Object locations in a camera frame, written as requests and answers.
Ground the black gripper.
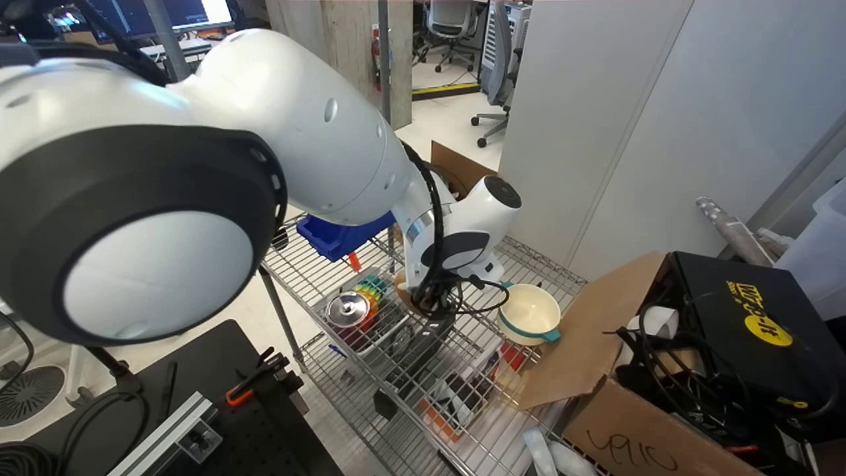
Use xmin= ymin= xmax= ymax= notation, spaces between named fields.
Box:
xmin=410 ymin=270 xmax=463 ymax=323

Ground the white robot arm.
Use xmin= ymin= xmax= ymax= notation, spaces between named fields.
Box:
xmin=0 ymin=28 xmax=520 ymax=347

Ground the rainbow stacking toy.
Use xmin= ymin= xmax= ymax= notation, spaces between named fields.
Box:
xmin=353 ymin=274 xmax=387 ymax=318

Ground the small cardboard box on shelf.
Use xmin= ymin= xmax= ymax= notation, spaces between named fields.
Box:
xmin=430 ymin=143 xmax=488 ymax=198

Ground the blue plastic bin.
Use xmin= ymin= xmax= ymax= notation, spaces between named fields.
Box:
xmin=295 ymin=214 xmax=394 ymax=261

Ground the orange black clamp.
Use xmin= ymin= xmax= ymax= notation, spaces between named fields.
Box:
xmin=223 ymin=347 xmax=288 ymax=411

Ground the open cardboard box right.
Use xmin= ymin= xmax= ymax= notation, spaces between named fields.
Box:
xmin=512 ymin=252 xmax=817 ymax=476

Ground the grey office chair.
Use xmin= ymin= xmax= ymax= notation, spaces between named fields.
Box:
xmin=475 ymin=0 xmax=531 ymax=149

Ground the metal shelf pole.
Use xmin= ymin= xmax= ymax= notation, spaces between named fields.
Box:
xmin=377 ymin=0 xmax=391 ymax=124

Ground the black box with yellow sticker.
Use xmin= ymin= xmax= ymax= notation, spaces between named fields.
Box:
xmin=669 ymin=252 xmax=843 ymax=417

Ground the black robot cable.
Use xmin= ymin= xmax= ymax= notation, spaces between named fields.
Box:
xmin=398 ymin=140 xmax=512 ymax=319

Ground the wire metal shelf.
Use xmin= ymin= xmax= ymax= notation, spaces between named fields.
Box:
xmin=260 ymin=214 xmax=562 ymax=476

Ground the cream bowl with teal handles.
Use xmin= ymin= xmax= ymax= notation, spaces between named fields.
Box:
xmin=496 ymin=284 xmax=562 ymax=347

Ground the black table with rail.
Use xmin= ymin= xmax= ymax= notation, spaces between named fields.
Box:
xmin=0 ymin=319 xmax=341 ymax=476

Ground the black cable bundle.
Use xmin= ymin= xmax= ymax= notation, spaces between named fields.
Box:
xmin=611 ymin=302 xmax=839 ymax=461

